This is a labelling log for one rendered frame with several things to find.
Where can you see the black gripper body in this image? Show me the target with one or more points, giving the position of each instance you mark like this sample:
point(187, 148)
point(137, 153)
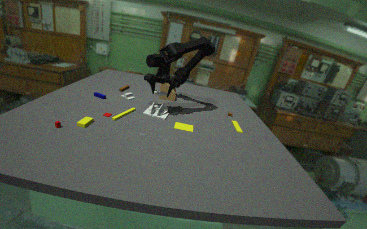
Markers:
point(151, 78)

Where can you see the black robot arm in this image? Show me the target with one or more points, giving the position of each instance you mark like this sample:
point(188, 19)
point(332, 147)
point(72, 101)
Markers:
point(175, 51)

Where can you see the small blue block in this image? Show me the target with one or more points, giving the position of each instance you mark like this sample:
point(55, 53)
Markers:
point(100, 95)

